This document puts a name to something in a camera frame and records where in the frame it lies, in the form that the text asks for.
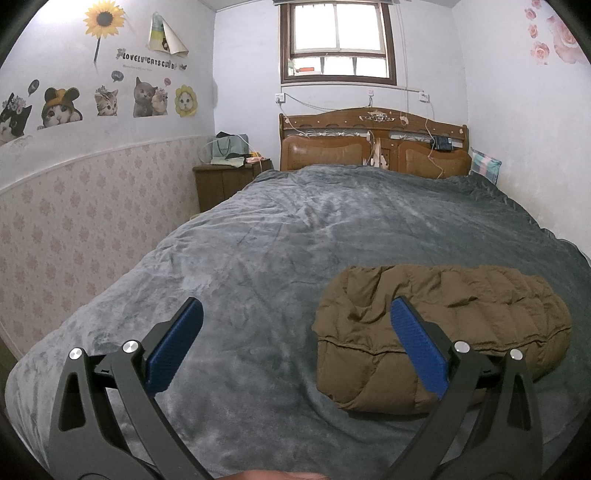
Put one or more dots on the hat wearing cat sticker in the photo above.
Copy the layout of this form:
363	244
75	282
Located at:
57	108

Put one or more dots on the wooden headboard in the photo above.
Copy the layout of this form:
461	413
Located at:
323	157

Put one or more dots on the wooden nightstand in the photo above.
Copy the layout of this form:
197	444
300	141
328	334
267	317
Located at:
217	184

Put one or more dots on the sunflower wall sticker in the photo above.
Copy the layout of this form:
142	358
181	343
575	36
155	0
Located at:
105	17

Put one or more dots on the lettering wall sticker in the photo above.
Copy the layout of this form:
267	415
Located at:
147	61

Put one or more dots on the pink rose wall stickers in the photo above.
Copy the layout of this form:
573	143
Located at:
565	41

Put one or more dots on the flower framed cat sticker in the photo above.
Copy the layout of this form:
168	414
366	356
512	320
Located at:
185	100

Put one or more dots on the grey cats wall sticker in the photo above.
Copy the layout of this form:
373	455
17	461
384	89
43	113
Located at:
143	97

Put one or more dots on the brown framed window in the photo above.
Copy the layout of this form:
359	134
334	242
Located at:
337	27

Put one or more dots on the tabby kitten wall sticker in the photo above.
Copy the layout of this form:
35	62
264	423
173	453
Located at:
107	102

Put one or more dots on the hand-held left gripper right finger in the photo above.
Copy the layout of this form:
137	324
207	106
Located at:
418	350

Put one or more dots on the black white cat sticker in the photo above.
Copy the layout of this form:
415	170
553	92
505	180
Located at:
11	120

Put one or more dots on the black device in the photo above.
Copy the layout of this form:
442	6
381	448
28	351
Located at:
443	143

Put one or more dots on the curled paper poster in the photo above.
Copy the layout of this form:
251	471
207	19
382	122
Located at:
164	37

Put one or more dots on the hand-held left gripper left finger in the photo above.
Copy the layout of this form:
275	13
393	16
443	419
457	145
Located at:
175	344

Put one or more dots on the checked pillow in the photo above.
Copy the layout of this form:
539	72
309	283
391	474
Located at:
487	166

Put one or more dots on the pale green cloth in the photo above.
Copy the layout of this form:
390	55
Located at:
226	162

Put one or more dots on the dark speech bubble sticker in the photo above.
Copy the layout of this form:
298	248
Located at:
33	86

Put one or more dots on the brown puffer jacket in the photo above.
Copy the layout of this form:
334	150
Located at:
485	304

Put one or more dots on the grey fleece blanket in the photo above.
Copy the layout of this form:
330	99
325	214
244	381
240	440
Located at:
277	240

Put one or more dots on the green bag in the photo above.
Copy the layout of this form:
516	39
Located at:
228	146

